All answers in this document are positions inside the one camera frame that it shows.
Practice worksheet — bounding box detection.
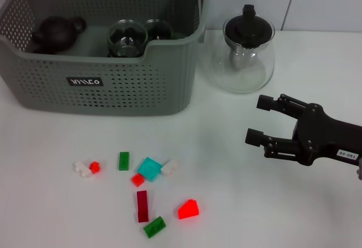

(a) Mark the green thick brick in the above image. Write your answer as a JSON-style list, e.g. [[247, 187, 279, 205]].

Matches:
[[143, 216, 167, 239]]

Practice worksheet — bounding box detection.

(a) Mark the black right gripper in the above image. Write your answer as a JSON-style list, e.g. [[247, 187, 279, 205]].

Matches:
[[244, 94, 362, 167]]

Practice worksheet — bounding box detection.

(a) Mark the dark red long brick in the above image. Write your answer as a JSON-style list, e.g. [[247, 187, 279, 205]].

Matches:
[[136, 190, 149, 223]]

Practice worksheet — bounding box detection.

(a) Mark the dark clay teapot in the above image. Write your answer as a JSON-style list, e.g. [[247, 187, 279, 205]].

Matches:
[[31, 16, 87, 54]]

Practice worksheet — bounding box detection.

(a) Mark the teal square plate brick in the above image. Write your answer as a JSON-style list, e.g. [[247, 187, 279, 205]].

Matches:
[[136, 156, 163, 183]]

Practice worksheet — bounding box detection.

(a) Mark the glass teapot black lid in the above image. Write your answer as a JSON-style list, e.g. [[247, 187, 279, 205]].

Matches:
[[197, 4, 276, 94]]

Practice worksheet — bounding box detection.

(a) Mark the white studded brick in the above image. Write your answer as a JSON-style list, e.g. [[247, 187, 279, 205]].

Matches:
[[72, 160, 93, 178], [160, 159, 179, 177]]

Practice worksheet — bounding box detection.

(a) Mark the small red flat brick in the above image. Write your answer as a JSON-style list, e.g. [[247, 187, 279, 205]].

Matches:
[[130, 173, 145, 188]]

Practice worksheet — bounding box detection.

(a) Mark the grey perforated storage bin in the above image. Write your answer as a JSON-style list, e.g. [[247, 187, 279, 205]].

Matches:
[[0, 0, 212, 118]]

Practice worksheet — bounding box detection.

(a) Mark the bright red sloped brick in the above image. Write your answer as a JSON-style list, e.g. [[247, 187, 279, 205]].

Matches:
[[177, 199, 200, 220]]

